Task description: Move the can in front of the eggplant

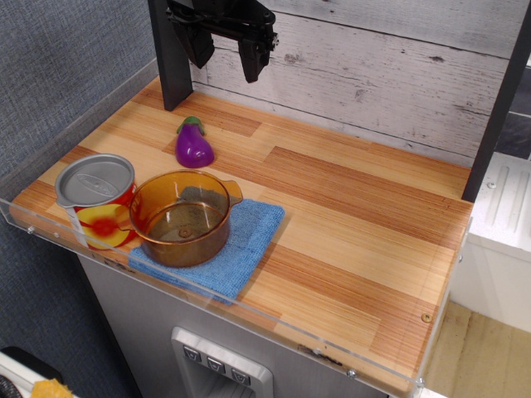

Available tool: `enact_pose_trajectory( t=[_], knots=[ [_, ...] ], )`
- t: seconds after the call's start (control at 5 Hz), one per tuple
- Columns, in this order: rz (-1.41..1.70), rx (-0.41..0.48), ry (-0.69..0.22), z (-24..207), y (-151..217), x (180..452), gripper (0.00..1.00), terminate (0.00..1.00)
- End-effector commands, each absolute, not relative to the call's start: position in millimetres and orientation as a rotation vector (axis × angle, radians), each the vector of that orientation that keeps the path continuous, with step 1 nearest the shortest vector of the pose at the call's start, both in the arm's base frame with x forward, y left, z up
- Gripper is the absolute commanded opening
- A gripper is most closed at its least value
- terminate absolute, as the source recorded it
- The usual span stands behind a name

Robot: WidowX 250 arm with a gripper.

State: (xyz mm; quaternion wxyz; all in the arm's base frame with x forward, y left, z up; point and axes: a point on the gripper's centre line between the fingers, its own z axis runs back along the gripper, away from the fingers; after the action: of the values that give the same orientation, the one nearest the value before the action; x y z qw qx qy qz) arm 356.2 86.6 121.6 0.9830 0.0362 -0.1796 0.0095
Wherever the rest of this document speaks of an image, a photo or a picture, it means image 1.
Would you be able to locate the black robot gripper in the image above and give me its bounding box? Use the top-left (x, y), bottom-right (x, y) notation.
top-left (167, 0), bottom-right (278, 83)

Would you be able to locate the red yellow peach can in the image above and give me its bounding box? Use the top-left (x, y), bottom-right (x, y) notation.
top-left (55, 153), bottom-right (136, 250)

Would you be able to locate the amber glass pot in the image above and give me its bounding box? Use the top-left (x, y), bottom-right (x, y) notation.
top-left (114, 170), bottom-right (243, 268)

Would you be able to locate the purple toy eggplant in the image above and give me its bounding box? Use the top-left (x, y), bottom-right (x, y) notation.
top-left (175, 116), bottom-right (215, 168)

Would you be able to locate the blue microfiber cloth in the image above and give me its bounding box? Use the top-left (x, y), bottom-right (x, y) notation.
top-left (129, 199), bottom-right (285, 305)

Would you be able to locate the grey toy cabinet front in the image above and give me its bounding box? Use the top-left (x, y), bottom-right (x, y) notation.
top-left (80, 256), bottom-right (386, 397)

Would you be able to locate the silver dispenser panel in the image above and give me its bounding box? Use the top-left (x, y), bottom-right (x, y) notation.
top-left (171, 327), bottom-right (275, 398)

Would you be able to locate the white appliance on right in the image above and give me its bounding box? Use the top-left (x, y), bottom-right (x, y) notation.
top-left (450, 153), bottom-right (530, 332)

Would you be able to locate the clear acrylic edge guard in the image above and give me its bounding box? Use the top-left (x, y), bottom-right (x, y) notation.
top-left (1, 192), bottom-right (471, 397)

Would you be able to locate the orange yellow object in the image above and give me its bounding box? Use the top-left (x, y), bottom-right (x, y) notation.
top-left (30, 379), bottom-right (74, 398)

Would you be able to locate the dark left vertical post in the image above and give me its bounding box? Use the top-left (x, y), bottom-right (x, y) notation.
top-left (148, 0), bottom-right (193, 111)

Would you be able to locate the dark vertical post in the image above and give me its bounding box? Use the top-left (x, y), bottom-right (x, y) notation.
top-left (461, 2), bottom-right (530, 202)
top-left (148, 0), bottom-right (193, 111)

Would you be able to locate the dark right vertical post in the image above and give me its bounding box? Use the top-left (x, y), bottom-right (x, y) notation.
top-left (461, 2), bottom-right (530, 202)

